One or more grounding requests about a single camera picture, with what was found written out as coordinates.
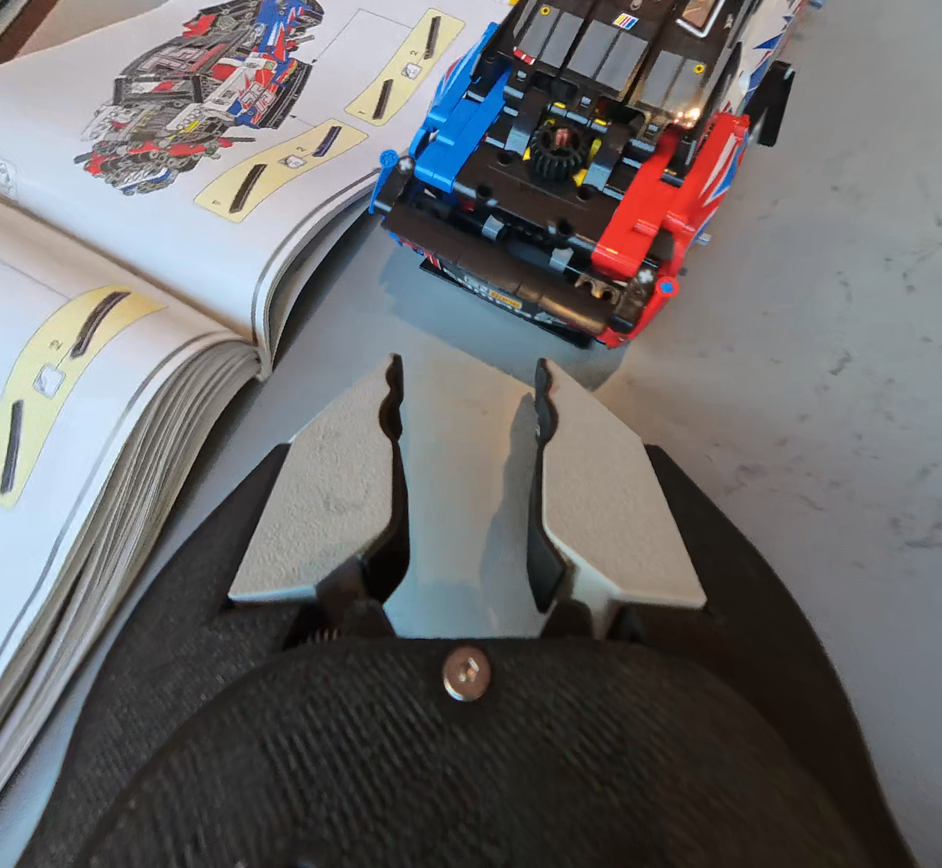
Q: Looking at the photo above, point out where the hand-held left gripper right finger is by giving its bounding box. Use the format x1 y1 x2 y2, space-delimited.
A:
526 357 709 635

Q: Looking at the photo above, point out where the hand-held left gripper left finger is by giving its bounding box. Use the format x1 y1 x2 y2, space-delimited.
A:
227 353 412 608

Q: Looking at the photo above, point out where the toy brick race car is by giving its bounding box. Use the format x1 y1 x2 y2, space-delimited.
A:
368 0 827 350

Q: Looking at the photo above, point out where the building instruction booklet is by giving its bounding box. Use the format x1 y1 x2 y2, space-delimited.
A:
0 0 527 788

